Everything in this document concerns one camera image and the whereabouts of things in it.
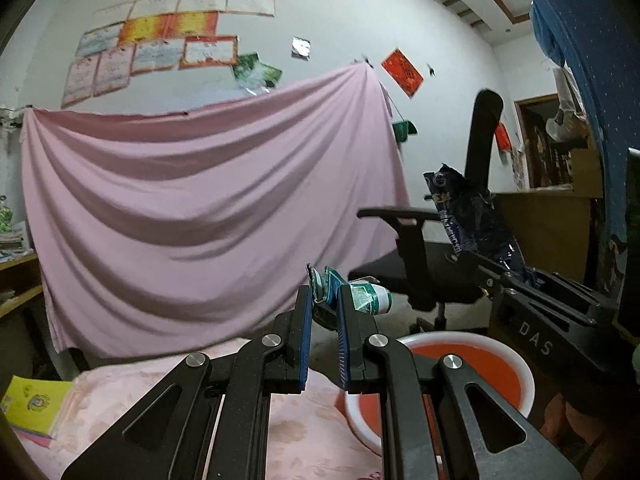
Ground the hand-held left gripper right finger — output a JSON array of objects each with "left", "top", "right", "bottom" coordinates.
[{"left": 336, "top": 284, "right": 583, "bottom": 480}]

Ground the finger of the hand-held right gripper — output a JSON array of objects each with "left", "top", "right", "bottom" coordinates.
[
  {"left": 522, "top": 267, "right": 601, "bottom": 306},
  {"left": 457, "top": 250, "right": 599, "bottom": 329}
]

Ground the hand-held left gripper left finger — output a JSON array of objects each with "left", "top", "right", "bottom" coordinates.
[{"left": 60, "top": 285, "right": 313, "bottom": 480}]

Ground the orange plastic basin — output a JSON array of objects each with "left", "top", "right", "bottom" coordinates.
[{"left": 342, "top": 331, "right": 535, "bottom": 461}]

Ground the green white crushed carton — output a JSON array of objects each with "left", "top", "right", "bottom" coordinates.
[{"left": 306, "top": 262, "right": 393, "bottom": 331}]

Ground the blue snack wrapper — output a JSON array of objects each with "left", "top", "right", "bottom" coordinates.
[{"left": 422, "top": 164, "right": 531, "bottom": 281}]

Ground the person's right hand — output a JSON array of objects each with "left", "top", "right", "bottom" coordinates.
[{"left": 542, "top": 392, "right": 621, "bottom": 468}]

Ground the wooden cabinet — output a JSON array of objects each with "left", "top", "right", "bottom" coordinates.
[{"left": 492, "top": 187, "right": 603, "bottom": 291}]

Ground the black office chair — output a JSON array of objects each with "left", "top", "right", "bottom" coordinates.
[{"left": 357, "top": 89, "right": 506, "bottom": 333}]

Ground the white hanging bag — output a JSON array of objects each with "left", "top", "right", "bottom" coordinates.
[{"left": 545, "top": 67, "right": 591, "bottom": 143}]

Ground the pink hanging cloth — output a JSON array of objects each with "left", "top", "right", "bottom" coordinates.
[{"left": 20, "top": 62, "right": 412, "bottom": 361}]

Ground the floral printed blanket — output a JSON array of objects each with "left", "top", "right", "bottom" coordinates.
[{"left": 15, "top": 337, "right": 401, "bottom": 480}]

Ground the blue dotted cloth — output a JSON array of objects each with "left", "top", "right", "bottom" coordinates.
[{"left": 515, "top": 0, "right": 640, "bottom": 301}]

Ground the green photo print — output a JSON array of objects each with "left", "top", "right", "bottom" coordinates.
[
  {"left": 247, "top": 64, "right": 283, "bottom": 98},
  {"left": 232, "top": 52, "right": 262, "bottom": 81}
]

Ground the red paper square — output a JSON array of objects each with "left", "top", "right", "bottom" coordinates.
[{"left": 380, "top": 47, "right": 425, "bottom": 100}]

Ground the yellow book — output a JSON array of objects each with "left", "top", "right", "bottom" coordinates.
[{"left": 0, "top": 375, "right": 76, "bottom": 438}]

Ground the pink book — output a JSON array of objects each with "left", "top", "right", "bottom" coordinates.
[{"left": 10, "top": 400, "right": 76, "bottom": 448}]

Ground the wooden shelf unit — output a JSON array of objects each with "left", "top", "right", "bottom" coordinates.
[{"left": 0, "top": 252, "right": 43, "bottom": 318}]

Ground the wooden door frame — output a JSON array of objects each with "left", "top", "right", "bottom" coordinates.
[{"left": 514, "top": 92, "right": 603, "bottom": 191}]

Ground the group of wall certificates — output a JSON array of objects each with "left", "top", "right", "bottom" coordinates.
[{"left": 61, "top": 0, "right": 277, "bottom": 110}]

